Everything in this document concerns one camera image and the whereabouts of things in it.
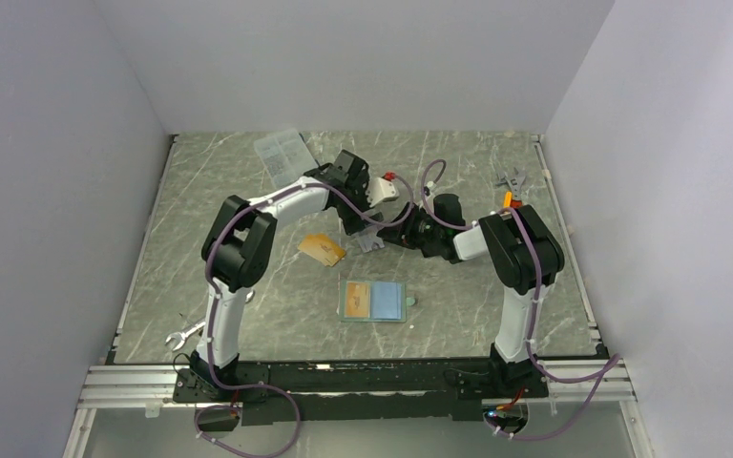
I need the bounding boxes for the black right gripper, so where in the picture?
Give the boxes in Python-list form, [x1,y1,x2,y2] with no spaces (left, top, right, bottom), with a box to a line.
[377,203,444,251]

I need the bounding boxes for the green card holder wallet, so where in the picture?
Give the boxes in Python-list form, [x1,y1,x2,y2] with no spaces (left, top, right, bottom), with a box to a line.
[338,280,417,323]

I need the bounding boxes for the gold credit card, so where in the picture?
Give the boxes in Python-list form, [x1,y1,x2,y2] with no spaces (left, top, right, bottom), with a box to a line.
[298,234,346,267]
[344,281,371,319]

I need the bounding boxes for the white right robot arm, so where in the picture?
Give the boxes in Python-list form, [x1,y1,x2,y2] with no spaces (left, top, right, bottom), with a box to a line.
[378,194,565,396]

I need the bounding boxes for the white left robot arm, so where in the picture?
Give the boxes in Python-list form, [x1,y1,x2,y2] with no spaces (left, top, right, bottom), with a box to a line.
[190,150,399,401]

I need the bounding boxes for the clear plastic organizer box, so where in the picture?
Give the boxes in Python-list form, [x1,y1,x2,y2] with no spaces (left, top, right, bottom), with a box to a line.
[253,129,319,189]

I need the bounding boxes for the orange small screwdriver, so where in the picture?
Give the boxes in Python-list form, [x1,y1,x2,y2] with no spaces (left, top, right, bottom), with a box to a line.
[503,191,523,209]

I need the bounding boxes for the red adjustable wrench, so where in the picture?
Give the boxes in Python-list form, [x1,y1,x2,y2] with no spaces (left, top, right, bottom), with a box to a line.
[495,168,527,199]

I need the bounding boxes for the silver open-end wrench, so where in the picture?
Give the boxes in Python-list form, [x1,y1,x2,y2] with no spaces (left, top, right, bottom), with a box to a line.
[164,288,255,356]

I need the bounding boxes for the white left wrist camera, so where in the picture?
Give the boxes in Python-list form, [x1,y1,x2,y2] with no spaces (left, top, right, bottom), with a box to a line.
[366,177,400,208]

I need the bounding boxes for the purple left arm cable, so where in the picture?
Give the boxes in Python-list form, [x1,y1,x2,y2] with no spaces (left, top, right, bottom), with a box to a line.
[193,174,418,458]

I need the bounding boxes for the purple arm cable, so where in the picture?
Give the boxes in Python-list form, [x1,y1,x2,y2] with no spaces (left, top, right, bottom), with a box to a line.
[193,174,418,458]
[419,158,622,443]

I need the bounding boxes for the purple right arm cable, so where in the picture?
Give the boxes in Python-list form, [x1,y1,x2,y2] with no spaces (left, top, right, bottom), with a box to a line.
[419,158,622,443]

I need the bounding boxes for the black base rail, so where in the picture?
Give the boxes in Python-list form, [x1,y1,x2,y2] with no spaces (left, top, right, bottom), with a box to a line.
[172,357,549,426]

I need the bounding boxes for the aluminium frame rail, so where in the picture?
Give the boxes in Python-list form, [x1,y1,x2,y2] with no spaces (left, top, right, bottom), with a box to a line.
[63,364,177,457]

